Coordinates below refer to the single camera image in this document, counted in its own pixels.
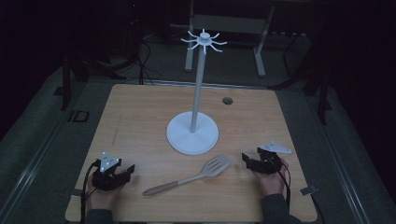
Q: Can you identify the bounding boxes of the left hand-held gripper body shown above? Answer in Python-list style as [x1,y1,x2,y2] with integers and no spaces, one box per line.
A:
[91,151,123,191]

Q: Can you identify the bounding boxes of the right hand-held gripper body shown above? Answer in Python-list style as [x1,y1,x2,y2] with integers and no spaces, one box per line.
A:
[255,141,292,175]

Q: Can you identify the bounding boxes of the grey slotted spatula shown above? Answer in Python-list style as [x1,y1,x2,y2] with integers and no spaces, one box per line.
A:
[142,154,232,197]

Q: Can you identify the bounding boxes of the white utensil rack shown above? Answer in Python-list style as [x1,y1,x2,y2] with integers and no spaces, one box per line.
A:
[165,28,229,156]

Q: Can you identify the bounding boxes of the person's left hand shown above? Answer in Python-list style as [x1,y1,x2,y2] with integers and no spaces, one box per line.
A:
[85,174,124,213]

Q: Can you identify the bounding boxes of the person's right hand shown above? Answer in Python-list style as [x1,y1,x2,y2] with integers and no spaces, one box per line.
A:
[252,158,290,198]

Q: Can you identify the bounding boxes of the grey tape strip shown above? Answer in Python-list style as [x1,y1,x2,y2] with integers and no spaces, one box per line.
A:
[300,185,318,197]

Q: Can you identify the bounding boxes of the dark metal stand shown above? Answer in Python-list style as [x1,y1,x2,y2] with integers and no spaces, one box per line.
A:
[53,50,127,112]
[269,29,333,126]

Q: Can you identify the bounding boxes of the black tripod stand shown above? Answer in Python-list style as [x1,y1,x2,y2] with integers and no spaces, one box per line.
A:
[106,0,163,86]

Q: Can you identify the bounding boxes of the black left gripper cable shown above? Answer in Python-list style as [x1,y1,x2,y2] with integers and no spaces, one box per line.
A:
[79,161,101,224]

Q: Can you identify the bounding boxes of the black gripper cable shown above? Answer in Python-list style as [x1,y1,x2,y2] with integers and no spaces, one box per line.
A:
[270,154,292,214]
[79,161,101,224]

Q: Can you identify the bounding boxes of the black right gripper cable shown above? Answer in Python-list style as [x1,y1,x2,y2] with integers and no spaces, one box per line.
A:
[270,154,292,214]

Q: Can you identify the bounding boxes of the white metal table frame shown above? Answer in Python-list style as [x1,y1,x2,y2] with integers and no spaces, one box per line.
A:
[184,0,277,78]

